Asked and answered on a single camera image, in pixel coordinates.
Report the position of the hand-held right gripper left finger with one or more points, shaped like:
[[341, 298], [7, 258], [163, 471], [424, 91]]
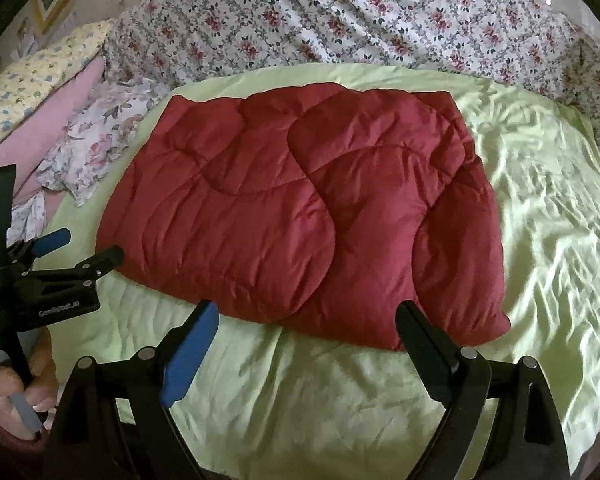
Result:
[[190, 360]]

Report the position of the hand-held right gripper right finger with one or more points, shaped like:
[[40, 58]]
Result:
[[422, 350]]

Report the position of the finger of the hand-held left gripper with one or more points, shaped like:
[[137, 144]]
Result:
[[82, 265], [50, 241]]

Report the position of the red quilted jacket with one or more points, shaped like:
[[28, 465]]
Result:
[[280, 210]]

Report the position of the person's left forearm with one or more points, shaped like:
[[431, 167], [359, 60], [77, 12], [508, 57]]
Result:
[[2, 452]]

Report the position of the person's left hand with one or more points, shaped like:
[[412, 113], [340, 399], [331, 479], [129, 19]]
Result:
[[42, 380]]

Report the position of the pink pillow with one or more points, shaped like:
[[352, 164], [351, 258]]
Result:
[[45, 132]]

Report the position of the pale floral white cloth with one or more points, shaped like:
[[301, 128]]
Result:
[[95, 135]]

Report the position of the light green bed sheet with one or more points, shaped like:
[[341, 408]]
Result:
[[530, 260]]

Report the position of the yellow printed pillow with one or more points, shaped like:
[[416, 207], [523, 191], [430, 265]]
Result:
[[35, 80]]

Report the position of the rose print quilt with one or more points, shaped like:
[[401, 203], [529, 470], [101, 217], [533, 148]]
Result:
[[330, 20]]

